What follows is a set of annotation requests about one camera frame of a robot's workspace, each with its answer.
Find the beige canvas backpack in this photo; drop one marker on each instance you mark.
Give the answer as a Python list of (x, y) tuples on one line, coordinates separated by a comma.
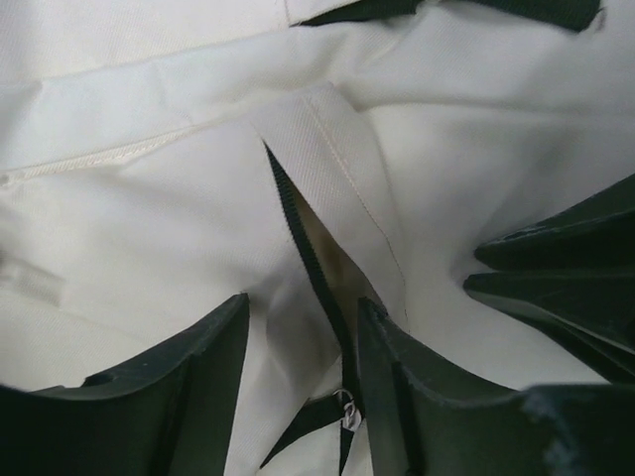
[(412, 143)]

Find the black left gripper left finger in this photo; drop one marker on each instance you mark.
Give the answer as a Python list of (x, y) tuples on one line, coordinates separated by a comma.
[(166, 411)]

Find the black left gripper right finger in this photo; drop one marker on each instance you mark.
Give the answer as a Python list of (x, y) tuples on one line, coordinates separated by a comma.
[(428, 416)]

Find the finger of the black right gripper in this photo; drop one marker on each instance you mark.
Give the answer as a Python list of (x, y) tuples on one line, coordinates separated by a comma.
[(589, 313), (595, 233)]

